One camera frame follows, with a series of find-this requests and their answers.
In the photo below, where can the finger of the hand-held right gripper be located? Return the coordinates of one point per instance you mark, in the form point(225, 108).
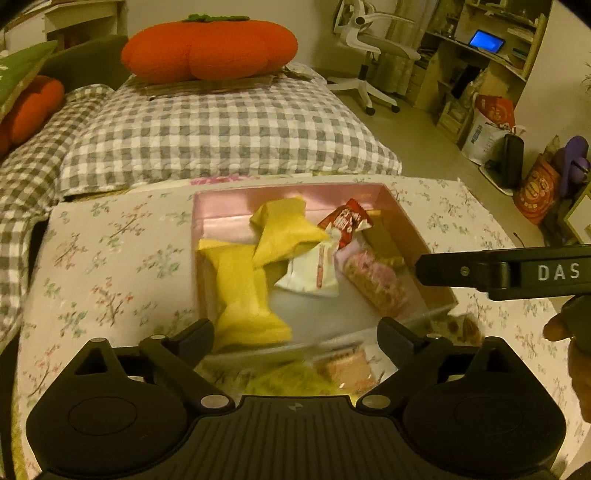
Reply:
point(457, 270)

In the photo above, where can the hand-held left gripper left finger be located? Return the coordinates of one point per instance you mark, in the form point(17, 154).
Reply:
point(203, 339)

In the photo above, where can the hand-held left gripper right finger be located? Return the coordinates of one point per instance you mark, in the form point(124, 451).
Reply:
point(392, 334)

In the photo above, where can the pink candy bag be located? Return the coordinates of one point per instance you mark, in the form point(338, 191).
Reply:
point(376, 284)

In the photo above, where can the yellow snack packet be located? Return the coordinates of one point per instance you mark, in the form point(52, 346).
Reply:
point(286, 230)
point(240, 295)
point(286, 381)

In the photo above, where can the pink wafer packet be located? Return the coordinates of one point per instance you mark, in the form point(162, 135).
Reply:
point(346, 369)

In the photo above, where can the pink and silver box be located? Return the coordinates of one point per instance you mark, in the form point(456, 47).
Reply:
point(323, 318)

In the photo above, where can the gold snack packet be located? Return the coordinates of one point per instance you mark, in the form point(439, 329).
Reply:
point(383, 240)

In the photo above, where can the white packet red strip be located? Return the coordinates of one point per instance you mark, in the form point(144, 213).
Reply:
point(309, 272)

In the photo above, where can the red snack packet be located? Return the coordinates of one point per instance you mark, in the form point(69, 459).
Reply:
point(344, 221)

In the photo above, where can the person's right hand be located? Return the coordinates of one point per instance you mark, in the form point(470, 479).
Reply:
point(579, 323)

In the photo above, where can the framed picture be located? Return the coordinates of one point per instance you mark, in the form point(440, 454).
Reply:
point(579, 219)

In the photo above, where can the orange red bag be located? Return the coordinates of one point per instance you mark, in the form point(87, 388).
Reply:
point(538, 194)

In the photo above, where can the floral tablecloth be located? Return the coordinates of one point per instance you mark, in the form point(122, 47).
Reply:
point(115, 277)

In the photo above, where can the purple object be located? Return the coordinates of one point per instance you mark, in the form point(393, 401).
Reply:
point(575, 161)

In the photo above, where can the black upright speaker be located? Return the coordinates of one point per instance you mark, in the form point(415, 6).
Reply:
point(513, 159)

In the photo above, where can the red and white bag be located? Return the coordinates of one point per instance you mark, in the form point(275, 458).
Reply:
point(489, 129)

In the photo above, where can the wooden desk with shelves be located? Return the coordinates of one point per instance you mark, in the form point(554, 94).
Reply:
point(461, 78)

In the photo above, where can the grey checked blanket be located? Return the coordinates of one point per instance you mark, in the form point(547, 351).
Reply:
point(207, 134)

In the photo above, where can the laptop with blue screen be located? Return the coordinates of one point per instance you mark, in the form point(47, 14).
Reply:
point(486, 40)

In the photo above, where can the white office chair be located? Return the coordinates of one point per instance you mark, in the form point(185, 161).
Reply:
point(364, 41)

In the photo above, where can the small red cushion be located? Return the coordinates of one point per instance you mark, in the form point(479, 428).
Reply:
point(32, 110)

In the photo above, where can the large red pumpkin cushion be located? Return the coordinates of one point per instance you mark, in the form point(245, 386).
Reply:
point(207, 46)

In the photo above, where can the dark green sofa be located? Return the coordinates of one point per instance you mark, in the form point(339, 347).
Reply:
point(87, 60)

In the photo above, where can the green snowflake pillow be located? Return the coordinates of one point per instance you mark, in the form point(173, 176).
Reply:
point(23, 78)

